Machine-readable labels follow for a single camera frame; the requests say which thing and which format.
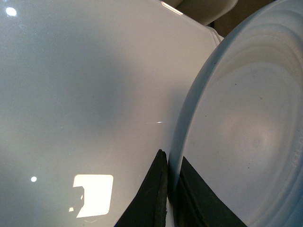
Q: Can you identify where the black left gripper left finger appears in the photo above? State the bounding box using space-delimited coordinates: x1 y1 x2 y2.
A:
115 149 168 227

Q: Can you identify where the white round plate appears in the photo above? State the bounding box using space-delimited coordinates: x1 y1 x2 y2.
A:
168 0 303 227

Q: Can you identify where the beige left chair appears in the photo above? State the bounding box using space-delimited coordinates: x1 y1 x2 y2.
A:
164 0 238 25

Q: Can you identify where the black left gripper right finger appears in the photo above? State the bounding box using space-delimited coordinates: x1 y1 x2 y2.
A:
177 158 246 227

